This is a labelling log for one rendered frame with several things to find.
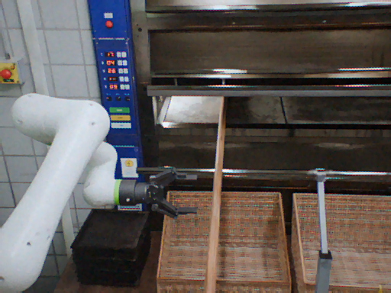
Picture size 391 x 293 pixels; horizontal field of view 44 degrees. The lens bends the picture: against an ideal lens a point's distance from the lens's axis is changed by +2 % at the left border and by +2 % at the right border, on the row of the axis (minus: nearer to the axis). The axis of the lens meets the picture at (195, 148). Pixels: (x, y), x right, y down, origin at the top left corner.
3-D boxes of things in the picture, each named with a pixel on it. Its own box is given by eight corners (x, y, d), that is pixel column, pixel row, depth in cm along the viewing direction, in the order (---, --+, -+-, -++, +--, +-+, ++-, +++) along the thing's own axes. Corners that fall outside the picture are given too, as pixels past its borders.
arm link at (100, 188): (85, 209, 175) (75, 204, 164) (89, 175, 178) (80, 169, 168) (123, 210, 174) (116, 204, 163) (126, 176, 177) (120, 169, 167)
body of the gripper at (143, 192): (138, 177, 171) (163, 178, 170) (140, 197, 175) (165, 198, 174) (134, 188, 164) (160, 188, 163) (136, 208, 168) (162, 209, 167)
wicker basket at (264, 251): (169, 234, 245) (166, 189, 232) (279, 236, 241) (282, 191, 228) (156, 307, 202) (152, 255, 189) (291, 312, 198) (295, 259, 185)
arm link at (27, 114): (36, 131, 126) (50, 88, 129) (-5, 125, 130) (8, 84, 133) (71, 151, 142) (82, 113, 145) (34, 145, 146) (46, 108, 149)
